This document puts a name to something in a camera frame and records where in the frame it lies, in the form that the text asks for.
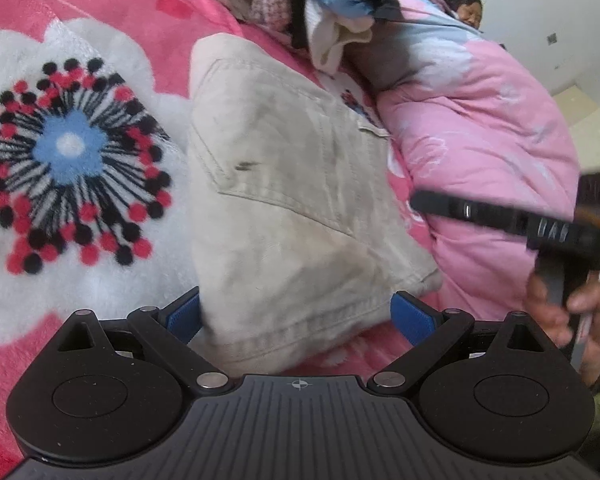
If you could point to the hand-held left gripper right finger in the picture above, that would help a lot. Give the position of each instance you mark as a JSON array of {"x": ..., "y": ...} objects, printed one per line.
[{"x": 412, "y": 317}]

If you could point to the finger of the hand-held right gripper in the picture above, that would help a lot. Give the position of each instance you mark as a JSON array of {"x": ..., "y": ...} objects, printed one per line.
[{"x": 460, "y": 209}]

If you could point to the pink floral blanket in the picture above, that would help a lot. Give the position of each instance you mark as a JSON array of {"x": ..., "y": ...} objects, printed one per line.
[{"x": 80, "y": 35}]

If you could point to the pink quilt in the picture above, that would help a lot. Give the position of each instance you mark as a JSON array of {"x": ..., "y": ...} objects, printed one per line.
[{"x": 480, "y": 135}]

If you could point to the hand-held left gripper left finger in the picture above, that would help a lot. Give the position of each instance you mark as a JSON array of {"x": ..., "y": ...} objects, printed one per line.
[{"x": 185, "y": 317}]

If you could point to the beige pants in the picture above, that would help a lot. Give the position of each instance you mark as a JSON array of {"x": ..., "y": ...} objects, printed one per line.
[{"x": 290, "y": 185}]

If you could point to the cream sweater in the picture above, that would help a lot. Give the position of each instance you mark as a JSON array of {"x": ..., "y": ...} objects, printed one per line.
[{"x": 335, "y": 40}]

